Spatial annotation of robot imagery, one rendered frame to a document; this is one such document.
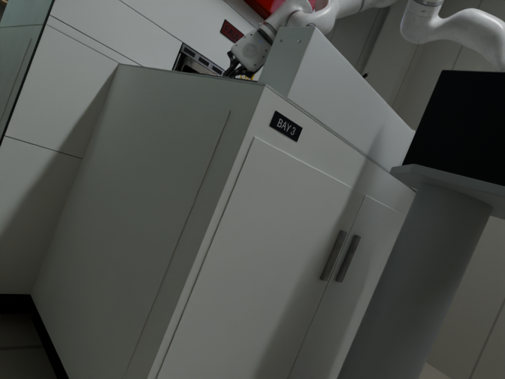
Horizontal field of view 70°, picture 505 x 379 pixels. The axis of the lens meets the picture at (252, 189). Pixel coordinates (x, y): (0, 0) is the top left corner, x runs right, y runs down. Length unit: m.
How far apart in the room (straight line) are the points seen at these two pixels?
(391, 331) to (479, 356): 1.68
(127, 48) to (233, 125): 0.60
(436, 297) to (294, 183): 0.40
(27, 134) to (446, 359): 2.40
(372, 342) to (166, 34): 1.03
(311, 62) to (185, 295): 0.49
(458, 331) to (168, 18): 2.25
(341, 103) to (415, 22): 0.61
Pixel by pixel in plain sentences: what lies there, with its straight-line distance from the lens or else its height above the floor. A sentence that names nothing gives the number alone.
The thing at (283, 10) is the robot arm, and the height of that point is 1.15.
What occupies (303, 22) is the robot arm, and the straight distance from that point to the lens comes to 1.12.
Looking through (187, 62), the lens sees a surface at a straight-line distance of 1.26.
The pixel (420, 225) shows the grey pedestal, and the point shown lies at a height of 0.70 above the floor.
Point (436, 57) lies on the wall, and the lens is 3.10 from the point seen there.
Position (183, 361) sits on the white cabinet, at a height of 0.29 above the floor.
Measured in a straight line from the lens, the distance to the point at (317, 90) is 0.75.
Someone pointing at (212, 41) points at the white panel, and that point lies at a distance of 1.33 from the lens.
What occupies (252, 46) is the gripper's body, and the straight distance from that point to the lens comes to 1.15.
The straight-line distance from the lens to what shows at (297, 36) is 0.74.
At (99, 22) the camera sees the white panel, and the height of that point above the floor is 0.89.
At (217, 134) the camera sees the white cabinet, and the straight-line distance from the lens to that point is 0.67.
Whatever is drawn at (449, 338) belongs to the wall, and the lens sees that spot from 2.60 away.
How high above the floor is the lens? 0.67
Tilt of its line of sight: 2 degrees down
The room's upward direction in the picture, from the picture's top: 22 degrees clockwise
